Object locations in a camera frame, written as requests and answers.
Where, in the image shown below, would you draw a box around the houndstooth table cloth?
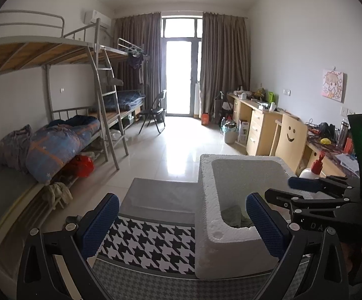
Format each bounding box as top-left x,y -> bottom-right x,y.
51,214 -> 313,300

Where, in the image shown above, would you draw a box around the dark drinking bottle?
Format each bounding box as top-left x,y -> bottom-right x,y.
340,121 -> 350,149

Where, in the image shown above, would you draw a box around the grey-green cloth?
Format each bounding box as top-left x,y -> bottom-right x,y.
223,205 -> 253,228

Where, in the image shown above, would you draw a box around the white pump bottle red top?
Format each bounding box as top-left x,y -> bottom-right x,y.
299,150 -> 326,179

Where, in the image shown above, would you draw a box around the black folding chair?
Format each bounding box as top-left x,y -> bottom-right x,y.
138,89 -> 167,134

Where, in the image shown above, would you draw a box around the red plastic bag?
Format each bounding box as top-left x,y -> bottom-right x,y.
71,154 -> 94,177

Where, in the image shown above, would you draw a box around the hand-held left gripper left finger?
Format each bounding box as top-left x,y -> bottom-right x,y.
16,193 -> 121,300

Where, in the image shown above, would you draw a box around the brown curtain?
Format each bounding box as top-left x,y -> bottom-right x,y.
199,12 -> 251,122
112,12 -> 163,116

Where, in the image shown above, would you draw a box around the white trash bin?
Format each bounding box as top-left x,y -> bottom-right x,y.
222,123 -> 239,144

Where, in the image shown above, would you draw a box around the white foam box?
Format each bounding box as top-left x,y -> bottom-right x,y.
199,154 -> 314,280

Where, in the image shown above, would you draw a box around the grey mattress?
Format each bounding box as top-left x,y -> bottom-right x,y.
0,169 -> 44,222

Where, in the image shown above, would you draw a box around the glass balcony door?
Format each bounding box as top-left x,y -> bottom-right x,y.
161,17 -> 204,117

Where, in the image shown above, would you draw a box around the beige crumpled cloth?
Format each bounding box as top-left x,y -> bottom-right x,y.
42,182 -> 73,210

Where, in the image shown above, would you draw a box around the wooden desk with patterned cover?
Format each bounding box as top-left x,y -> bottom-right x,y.
300,125 -> 361,182

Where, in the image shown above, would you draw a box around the blue plaid quilt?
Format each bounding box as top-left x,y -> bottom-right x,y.
25,115 -> 101,184

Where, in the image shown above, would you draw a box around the hanging dark clothes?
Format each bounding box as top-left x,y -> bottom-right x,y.
125,46 -> 149,85

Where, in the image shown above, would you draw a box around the black headphones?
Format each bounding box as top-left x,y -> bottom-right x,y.
320,122 -> 336,138

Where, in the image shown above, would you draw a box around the printed papers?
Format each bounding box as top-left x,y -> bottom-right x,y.
335,153 -> 360,172

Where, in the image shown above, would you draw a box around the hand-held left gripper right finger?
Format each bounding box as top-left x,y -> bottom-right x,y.
245,193 -> 350,300

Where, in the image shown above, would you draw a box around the folded dark blue quilt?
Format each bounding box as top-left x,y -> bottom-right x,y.
103,89 -> 146,111

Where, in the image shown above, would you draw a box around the light wooden desk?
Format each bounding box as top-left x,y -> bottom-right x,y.
226,92 -> 300,157

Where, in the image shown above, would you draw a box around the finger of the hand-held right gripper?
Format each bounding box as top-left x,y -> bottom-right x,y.
265,188 -> 361,226
288,176 -> 361,199

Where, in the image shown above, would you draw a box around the white air conditioner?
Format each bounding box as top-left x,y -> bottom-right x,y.
84,10 -> 110,28

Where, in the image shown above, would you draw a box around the wooden chair with smiley face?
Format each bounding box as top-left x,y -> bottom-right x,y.
270,113 -> 308,176

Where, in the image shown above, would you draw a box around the white printed carton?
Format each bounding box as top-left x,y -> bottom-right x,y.
238,120 -> 250,144

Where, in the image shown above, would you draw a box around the metal bunk bed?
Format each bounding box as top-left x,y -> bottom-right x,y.
98,37 -> 147,138
0,10 -> 129,276

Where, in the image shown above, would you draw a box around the pink wall poster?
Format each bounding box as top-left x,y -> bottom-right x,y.
321,69 -> 346,103

